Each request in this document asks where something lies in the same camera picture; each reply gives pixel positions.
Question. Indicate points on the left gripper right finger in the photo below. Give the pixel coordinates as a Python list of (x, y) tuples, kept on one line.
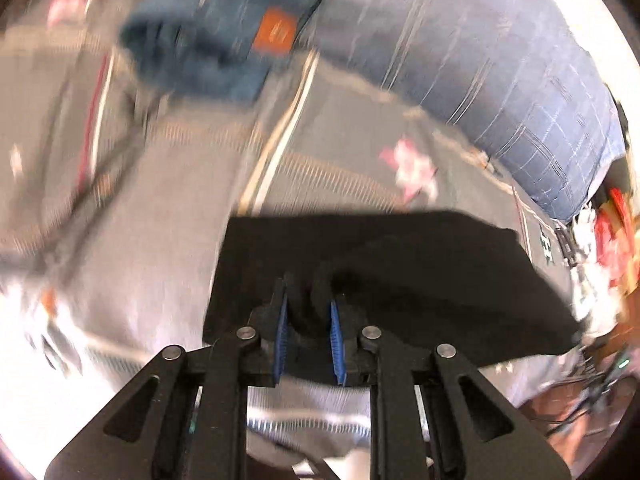
[(434, 415)]

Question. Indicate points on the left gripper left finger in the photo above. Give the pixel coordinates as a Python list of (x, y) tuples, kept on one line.
[(183, 416)]

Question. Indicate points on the black pants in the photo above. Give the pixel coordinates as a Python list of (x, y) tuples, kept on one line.
[(438, 276)]

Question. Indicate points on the clear plastic bags pile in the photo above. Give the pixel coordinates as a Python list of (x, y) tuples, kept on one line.
[(596, 303)]

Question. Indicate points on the grey patterned bed sheet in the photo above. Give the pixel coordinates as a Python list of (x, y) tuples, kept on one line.
[(114, 204)]

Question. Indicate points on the red and yellow boxes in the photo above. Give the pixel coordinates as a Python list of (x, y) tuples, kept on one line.
[(617, 246)]

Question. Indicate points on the blue plaid pillow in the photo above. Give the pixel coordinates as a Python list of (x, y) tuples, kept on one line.
[(508, 73)]

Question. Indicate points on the blue denim jeans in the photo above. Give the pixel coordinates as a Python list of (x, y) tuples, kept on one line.
[(220, 49)]

